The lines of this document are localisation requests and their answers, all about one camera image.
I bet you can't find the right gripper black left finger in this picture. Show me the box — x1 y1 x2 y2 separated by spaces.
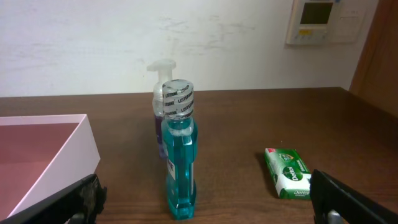
1 174 107 224

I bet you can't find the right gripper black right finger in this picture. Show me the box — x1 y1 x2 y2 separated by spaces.
310 169 397 224

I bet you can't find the blue Listerine mouthwash bottle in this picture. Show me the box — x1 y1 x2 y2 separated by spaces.
161 79 198 220

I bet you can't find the clear pump bottle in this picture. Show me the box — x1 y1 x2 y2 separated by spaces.
147 58 177 159

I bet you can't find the green Dettol soap bar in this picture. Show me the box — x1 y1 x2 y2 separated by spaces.
264 148 312 200

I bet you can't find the white box, pink interior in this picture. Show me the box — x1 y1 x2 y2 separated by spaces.
1 114 100 220

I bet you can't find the brown wooden door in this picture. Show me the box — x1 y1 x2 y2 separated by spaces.
349 0 397 117

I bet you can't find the white wall control panel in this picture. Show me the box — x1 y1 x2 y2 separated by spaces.
285 0 366 45

